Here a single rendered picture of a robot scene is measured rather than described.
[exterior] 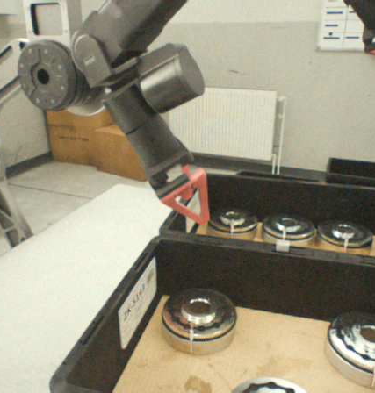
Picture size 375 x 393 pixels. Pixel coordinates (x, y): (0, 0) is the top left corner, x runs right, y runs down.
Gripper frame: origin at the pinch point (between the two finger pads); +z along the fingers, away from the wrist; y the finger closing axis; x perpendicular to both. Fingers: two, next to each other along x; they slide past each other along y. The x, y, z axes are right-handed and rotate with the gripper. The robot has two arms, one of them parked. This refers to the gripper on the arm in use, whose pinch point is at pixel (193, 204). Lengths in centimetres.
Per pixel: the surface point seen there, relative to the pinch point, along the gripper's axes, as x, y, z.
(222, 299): 3.9, -7.3, 11.7
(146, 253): 9.3, -4.1, 0.4
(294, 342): -1.4, -14.6, 18.4
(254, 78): -106, 282, 63
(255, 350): 3.6, -14.8, 15.5
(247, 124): -80, 274, 93
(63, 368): 18.1, -22.8, -4.2
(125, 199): 18, 71, 19
